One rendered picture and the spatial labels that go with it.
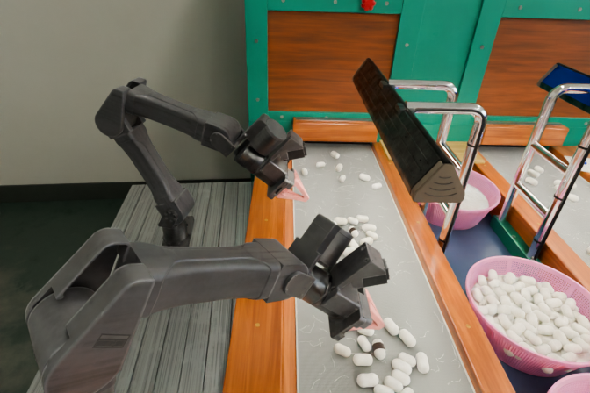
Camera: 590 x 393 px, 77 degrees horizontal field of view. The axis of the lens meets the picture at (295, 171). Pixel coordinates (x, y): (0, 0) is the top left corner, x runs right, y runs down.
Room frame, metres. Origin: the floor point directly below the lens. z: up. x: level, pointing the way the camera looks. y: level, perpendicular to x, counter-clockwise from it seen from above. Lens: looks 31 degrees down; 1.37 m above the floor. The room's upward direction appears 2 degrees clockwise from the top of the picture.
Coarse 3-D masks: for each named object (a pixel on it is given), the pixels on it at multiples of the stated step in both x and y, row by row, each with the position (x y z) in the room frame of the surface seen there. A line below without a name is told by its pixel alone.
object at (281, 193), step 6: (294, 180) 0.71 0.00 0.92; (294, 186) 0.72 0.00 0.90; (300, 186) 0.72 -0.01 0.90; (276, 192) 0.72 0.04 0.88; (282, 192) 0.71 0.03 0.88; (300, 192) 0.73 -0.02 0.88; (288, 198) 0.72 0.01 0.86; (294, 198) 0.73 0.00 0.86; (300, 198) 0.73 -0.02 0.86; (306, 198) 0.73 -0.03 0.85
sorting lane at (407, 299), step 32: (320, 160) 1.14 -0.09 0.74; (352, 160) 1.15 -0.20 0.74; (320, 192) 0.93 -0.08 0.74; (352, 192) 0.94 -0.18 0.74; (384, 192) 0.94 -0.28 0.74; (384, 224) 0.79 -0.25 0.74; (384, 256) 0.66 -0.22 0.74; (416, 256) 0.67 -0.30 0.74; (384, 288) 0.57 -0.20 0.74; (416, 288) 0.57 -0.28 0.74; (320, 320) 0.48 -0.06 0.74; (416, 320) 0.48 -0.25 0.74; (320, 352) 0.41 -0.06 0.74; (352, 352) 0.41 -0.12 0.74; (416, 352) 0.42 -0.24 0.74; (448, 352) 0.42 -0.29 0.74; (320, 384) 0.35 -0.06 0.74; (352, 384) 0.35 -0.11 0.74; (384, 384) 0.35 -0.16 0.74; (416, 384) 0.36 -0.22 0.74; (448, 384) 0.36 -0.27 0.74
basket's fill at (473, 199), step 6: (468, 186) 1.02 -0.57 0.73; (468, 192) 0.97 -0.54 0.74; (474, 192) 0.97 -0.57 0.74; (480, 192) 0.98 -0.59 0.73; (468, 198) 0.94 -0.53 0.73; (474, 198) 0.95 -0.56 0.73; (480, 198) 0.94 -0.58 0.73; (462, 204) 0.90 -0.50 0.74; (468, 204) 0.90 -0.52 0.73; (474, 204) 0.90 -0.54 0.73; (480, 204) 0.92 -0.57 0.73; (486, 204) 0.91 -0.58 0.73
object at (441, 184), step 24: (360, 72) 1.05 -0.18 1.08; (384, 96) 0.79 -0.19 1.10; (384, 120) 0.72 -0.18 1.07; (408, 120) 0.64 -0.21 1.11; (408, 144) 0.58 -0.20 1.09; (432, 144) 0.53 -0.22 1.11; (408, 168) 0.52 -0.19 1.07; (432, 168) 0.48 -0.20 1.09; (408, 192) 0.49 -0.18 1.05; (432, 192) 0.47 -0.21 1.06; (456, 192) 0.47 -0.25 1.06
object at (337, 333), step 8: (328, 280) 0.41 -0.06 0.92; (328, 288) 0.39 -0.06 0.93; (312, 304) 0.38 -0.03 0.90; (320, 304) 0.38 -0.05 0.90; (360, 304) 0.39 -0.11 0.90; (328, 312) 0.38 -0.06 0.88; (360, 312) 0.37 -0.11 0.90; (328, 320) 0.39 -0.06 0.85; (336, 320) 0.38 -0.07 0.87; (344, 320) 0.37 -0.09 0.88; (352, 320) 0.37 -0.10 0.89; (360, 320) 0.36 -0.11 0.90; (336, 328) 0.37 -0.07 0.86; (344, 328) 0.36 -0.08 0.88; (336, 336) 0.36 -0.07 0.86; (344, 336) 0.36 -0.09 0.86
